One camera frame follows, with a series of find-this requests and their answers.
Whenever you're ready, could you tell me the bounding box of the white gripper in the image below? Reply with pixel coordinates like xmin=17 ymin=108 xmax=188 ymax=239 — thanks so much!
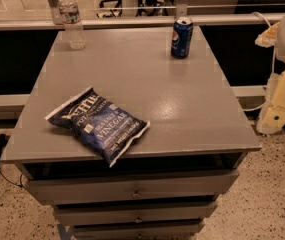
xmin=255 ymin=22 xmax=285 ymax=135

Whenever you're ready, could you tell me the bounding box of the blue Kettle chip bag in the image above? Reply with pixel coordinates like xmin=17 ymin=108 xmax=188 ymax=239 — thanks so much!
xmin=45 ymin=87 xmax=150 ymax=167

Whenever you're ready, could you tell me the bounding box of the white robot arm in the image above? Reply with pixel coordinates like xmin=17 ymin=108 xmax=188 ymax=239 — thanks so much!
xmin=255 ymin=15 xmax=285 ymax=134

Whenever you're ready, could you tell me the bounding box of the blue Pepsi can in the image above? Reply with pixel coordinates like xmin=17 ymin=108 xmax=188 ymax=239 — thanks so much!
xmin=171 ymin=17 xmax=193 ymax=59

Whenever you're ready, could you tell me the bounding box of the top grey drawer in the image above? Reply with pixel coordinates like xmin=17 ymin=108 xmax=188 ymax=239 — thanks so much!
xmin=26 ymin=169 xmax=239 ymax=205

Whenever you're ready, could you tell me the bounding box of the grey drawer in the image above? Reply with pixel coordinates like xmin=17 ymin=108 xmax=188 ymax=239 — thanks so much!
xmin=73 ymin=220 xmax=204 ymax=240
xmin=26 ymin=169 xmax=239 ymax=205
xmin=54 ymin=201 xmax=217 ymax=226

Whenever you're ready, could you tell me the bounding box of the grey drawer cabinet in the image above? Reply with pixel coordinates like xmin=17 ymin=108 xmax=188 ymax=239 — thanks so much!
xmin=3 ymin=28 xmax=259 ymax=240

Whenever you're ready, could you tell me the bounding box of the black office chair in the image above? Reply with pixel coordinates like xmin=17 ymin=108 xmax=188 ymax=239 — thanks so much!
xmin=96 ymin=0 xmax=122 ymax=18

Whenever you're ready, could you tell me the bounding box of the bottom grey drawer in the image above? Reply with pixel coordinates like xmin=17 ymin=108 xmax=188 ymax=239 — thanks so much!
xmin=73 ymin=220 xmax=204 ymax=240

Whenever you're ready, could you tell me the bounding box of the clear plastic water bottle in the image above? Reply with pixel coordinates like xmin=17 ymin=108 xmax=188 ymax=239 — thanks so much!
xmin=58 ymin=0 xmax=86 ymax=50

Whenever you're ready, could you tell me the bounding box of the middle grey drawer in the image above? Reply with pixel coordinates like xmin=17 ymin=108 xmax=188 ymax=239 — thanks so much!
xmin=54 ymin=201 xmax=217 ymax=226

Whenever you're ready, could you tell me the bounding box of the white cable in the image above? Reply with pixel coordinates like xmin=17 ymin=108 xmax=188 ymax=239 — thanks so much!
xmin=241 ymin=11 xmax=278 ymax=112

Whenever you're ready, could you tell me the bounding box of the thin black floor cable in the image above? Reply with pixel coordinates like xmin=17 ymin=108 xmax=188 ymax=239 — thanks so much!
xmin=0 ymin=155 xmax=26 ymax=189

